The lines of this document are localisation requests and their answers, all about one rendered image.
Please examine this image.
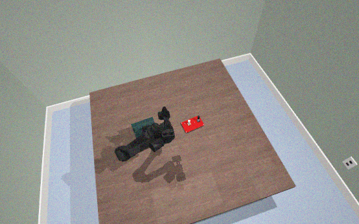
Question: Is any red circuit board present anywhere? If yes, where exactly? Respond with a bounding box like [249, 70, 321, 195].
[181, 115, 204, 133]

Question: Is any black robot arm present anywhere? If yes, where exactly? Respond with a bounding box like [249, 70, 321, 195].
[115, 122, 174, 162]

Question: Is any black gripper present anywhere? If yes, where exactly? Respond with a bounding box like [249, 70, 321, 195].
[158, 106, 175, 140]

